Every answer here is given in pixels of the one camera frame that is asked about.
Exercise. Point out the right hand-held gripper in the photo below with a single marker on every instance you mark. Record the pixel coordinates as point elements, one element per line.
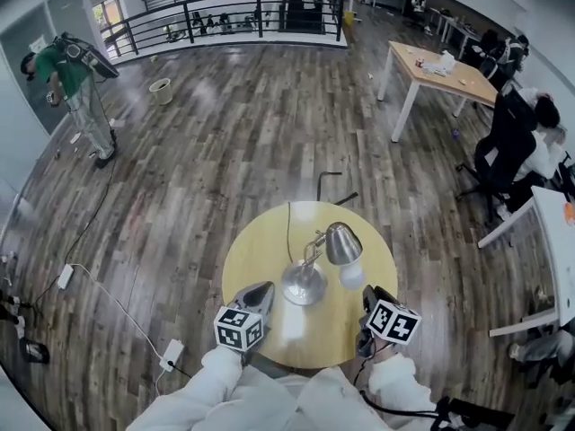
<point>393,323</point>

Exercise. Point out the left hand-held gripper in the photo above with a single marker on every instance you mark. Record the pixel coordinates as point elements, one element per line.
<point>238,328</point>

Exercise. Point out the silver desk lamp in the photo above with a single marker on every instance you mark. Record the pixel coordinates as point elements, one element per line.
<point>304,285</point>

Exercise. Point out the person's left forearm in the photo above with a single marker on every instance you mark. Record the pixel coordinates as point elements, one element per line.
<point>215,389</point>

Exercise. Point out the person's right forearm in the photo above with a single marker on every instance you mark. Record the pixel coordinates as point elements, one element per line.
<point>400,386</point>

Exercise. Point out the white power strip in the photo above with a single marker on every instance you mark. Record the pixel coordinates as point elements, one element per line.
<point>66,276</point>
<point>171,355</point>

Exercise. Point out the round yellow table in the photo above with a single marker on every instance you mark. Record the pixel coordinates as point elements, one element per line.
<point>256,249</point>

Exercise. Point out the black office chair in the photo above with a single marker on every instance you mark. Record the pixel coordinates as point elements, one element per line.
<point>505,151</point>

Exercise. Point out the wooden table with white legs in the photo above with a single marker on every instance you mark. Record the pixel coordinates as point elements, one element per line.
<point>442,83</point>

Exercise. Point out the beige waste bin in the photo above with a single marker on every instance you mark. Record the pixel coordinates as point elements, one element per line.
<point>160,90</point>

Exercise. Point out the white box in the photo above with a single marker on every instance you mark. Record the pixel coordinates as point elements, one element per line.
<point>440,63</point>

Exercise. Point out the yellow bin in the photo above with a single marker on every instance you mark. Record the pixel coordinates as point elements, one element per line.
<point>349,19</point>

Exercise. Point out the black metal railing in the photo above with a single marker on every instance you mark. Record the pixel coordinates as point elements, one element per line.
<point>224,9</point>

